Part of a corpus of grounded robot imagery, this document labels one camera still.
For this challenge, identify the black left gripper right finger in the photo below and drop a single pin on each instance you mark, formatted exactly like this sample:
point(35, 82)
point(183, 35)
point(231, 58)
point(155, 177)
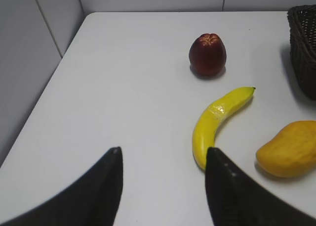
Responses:
point(235, 199)

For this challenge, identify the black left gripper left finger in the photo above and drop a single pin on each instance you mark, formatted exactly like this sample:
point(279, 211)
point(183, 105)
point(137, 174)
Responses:
point(92, 200)

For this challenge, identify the yellow banana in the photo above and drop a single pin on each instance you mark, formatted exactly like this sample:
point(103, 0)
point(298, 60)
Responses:
point(213, 117)

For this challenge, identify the black woven basket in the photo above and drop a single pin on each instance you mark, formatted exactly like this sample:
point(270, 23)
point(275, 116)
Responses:
point(302, 24)

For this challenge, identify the orange yellow mango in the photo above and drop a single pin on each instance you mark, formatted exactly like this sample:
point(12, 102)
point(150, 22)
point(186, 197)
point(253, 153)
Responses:
point(292, 152)

